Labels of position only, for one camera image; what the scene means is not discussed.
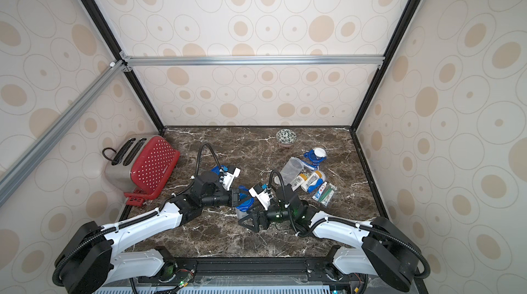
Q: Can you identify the white bottle orange cap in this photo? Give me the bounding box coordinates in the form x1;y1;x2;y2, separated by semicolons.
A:
290;173;309;191

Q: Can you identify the packaged toothbrush kit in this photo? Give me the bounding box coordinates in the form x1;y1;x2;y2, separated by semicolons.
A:
312;182;338;207

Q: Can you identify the white tube orange cap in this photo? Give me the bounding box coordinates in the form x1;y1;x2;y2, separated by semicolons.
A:
301;170;326;192

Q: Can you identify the round white soap disc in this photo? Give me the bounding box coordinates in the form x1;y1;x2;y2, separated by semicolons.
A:
313;147;327;159

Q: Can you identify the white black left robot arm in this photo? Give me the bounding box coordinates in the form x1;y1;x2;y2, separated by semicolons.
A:
52;163;241;293

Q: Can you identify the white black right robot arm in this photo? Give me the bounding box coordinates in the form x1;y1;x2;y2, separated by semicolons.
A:
238;182;431;292

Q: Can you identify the red polka dot toaster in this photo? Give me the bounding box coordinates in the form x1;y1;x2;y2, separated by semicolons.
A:
102;135;181;199

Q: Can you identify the red plastic rack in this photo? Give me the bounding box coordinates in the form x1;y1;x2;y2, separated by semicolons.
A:
124;188;145;207

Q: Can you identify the silver aluminium crossbar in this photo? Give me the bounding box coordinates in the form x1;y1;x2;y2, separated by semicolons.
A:
124;55;384;66

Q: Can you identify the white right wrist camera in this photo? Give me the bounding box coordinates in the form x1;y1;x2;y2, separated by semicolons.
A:
248;184;273;210

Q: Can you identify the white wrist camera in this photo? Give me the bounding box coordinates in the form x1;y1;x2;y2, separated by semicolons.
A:
220;166;241;191
248;184;273;210

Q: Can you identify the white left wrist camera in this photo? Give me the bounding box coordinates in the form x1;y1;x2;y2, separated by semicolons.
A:
220;166;241;191

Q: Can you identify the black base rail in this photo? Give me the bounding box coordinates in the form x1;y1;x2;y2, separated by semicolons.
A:
82;256;427;294

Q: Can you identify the silver aluminium left rail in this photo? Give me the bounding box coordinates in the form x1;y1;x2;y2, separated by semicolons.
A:
1;60;124;205

